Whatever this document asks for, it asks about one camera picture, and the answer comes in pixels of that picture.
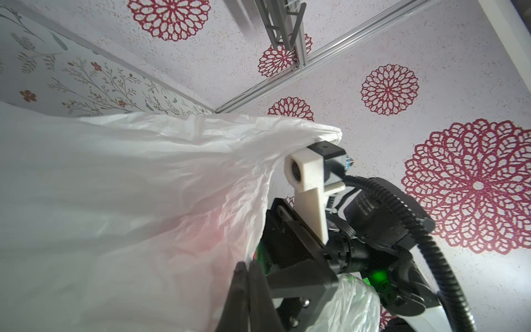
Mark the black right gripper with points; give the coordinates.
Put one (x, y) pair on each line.
(297, 267)

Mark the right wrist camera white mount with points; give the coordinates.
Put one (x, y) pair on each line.
(316, 172)

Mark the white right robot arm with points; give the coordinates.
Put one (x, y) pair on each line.
(385, 236)

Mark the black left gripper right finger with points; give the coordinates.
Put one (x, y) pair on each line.
(263, 314)

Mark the white plastic bag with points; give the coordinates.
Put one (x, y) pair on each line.
(133, 222)

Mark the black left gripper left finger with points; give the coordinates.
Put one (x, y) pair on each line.
(235, 315)

